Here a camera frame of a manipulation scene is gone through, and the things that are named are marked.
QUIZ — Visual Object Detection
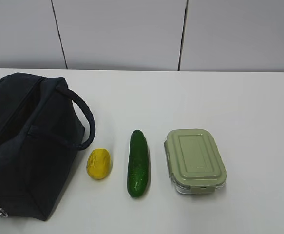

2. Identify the green cucumber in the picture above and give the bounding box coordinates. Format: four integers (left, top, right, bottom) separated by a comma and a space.
127, 129, 149, 198

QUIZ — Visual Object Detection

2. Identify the yellow lemon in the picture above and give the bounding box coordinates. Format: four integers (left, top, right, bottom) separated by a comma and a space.
86, 148, 111, 180

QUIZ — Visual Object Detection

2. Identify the green lidded food container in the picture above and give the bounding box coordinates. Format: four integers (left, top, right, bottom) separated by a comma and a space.
164, 129, 227, 195

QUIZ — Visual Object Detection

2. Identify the dark navy lunch bag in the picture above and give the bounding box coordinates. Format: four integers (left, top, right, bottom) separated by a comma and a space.
0, 73, 95, 221

